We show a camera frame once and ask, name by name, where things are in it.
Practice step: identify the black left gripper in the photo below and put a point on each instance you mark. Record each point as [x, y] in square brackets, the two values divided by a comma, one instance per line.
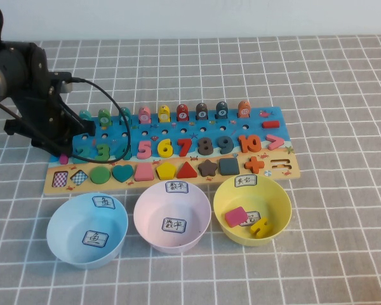
[44, 120]

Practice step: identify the pink number one block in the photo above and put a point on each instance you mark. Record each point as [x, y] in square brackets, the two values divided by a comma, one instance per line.
[63, 158]

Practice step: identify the light blue plastic bowl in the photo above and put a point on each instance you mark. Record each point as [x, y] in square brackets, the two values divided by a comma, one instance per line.
[70, 222]

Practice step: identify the light pink plastic bowl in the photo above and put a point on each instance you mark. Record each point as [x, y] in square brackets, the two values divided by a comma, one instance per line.
[152, 206]

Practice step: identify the colourful wooden puzzle board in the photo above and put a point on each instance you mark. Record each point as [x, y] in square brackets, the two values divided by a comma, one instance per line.
[255, 122]

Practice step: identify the yellow plastic bowl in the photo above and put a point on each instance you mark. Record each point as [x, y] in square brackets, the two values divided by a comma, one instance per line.
[266, 197]

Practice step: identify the teal number two block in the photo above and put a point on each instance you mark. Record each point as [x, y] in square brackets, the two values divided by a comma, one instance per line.
[82, 154]

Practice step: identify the teal fish peg two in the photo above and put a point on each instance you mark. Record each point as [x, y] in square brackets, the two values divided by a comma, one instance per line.
[84, 113]

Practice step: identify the green number three block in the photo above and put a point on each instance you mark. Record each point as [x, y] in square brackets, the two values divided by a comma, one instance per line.
[102, 153]

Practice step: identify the green fish peg three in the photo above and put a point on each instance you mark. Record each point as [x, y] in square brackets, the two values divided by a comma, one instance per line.
[104, 117]

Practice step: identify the green circle block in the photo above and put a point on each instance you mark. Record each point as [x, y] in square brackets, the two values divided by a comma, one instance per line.
[100, 175]

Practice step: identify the teal number four block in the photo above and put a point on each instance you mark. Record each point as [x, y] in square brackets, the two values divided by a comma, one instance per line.
[122, 154]

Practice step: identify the teal fish peg four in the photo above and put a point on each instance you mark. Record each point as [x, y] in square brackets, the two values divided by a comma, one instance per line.
[124, 115]

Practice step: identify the teal heart block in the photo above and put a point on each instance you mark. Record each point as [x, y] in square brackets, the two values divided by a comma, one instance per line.
[122, 173]

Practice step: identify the pink number five block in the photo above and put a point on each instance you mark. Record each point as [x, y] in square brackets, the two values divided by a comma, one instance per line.
[144, 150]

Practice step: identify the pink fish peg five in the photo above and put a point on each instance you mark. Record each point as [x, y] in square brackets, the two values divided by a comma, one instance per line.
[144, 115]

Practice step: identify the pink trapezoid block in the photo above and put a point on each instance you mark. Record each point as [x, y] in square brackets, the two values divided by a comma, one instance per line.
[144, 173]

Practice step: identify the yellow number six block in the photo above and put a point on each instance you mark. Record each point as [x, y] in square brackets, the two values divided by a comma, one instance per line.
[165, 151]

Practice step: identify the yellow fish peg six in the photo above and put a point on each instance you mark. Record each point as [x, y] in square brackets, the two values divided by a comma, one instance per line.
[164, 113]

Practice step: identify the yellow pentagon block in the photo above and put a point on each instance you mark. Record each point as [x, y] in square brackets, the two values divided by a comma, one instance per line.
[165, 172]

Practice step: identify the red number seven block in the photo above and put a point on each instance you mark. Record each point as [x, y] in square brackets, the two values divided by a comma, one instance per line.
[184, 146]

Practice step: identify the red fish peg seven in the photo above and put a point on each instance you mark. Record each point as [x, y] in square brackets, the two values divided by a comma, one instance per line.
[183, 112]

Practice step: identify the red triangle block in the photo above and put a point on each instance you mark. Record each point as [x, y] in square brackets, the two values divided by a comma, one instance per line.
[186, 172]

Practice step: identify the brown fish peg eight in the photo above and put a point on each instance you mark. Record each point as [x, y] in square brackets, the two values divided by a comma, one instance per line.
[202, 111]

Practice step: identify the brown number eight block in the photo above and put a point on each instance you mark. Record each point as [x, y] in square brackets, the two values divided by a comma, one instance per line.
[206, 146]

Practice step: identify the brown star block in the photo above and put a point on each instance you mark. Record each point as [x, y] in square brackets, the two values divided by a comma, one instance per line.
[207, 168]

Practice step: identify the dark blue fish peg nine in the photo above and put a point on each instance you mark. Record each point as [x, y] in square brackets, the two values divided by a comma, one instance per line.
[222, 110]

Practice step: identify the dark blue number nine block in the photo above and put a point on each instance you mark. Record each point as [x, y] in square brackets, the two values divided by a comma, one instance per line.
[226, 143]

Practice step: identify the dark blue square block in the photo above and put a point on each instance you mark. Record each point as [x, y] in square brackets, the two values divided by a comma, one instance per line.
[229, 166]

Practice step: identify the orange fish peg ten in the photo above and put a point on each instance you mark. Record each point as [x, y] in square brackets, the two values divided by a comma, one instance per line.
[244, 109]

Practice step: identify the orange number ten block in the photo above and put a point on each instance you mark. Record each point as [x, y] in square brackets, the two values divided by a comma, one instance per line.
[254, 144]

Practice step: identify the pink rectangle block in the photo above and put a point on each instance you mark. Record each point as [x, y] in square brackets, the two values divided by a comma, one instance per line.
[236, 217]

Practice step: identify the orange plus sign block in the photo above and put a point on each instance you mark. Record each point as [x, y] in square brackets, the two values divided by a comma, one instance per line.
[254, 165]

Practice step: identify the red minus sign block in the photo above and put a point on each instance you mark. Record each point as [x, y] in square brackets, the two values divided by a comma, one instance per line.
[270, 124]

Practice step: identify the pink greater-than sign block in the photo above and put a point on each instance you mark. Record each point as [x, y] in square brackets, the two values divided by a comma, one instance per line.
[277, 142]

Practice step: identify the yellow equals sign block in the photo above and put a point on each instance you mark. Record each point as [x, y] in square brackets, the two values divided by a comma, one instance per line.
[259, 227]

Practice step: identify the grey checked tablecloth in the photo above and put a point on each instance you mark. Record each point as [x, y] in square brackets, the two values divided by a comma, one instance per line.
[336, 95]

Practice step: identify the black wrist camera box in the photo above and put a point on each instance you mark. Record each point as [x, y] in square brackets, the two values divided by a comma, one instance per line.
[62, 82]

